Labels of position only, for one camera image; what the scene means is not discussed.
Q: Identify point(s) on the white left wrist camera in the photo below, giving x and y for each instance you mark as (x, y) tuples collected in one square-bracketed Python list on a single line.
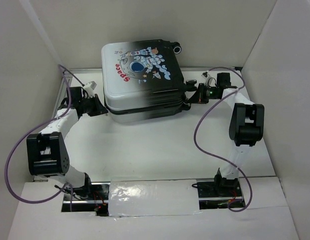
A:
[(89, 88)]

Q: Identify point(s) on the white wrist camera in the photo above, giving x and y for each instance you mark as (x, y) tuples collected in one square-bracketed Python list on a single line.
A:
[(209, 80), (89, 88)]

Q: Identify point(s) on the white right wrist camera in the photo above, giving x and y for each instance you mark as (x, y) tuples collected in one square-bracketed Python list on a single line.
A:
[(209, 80)]

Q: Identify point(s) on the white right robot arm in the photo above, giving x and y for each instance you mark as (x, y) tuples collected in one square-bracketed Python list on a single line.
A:
[(245, 128)]

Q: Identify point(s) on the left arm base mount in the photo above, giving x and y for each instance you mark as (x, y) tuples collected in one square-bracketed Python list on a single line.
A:
[(95, 202)]

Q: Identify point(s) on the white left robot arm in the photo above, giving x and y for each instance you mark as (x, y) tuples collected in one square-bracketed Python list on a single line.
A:
[(47, 153)]

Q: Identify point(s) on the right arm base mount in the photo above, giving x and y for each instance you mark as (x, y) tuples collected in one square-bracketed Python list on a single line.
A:
[(212, 197)]

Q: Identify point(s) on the aluminium frame rail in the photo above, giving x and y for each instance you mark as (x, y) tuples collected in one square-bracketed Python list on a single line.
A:
[(64, 82)]

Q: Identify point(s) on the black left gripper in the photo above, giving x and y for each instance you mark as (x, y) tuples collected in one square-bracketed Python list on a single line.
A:
[(98, 108)]

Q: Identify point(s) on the grey-lined suitcase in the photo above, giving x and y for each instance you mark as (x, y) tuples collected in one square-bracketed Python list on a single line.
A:
[(143, 80)]

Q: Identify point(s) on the white taped cover sheet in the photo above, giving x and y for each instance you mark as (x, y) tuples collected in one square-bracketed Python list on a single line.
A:
[(153, 198)]

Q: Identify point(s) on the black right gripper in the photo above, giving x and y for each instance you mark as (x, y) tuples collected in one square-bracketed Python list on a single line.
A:
[(198, 92)]

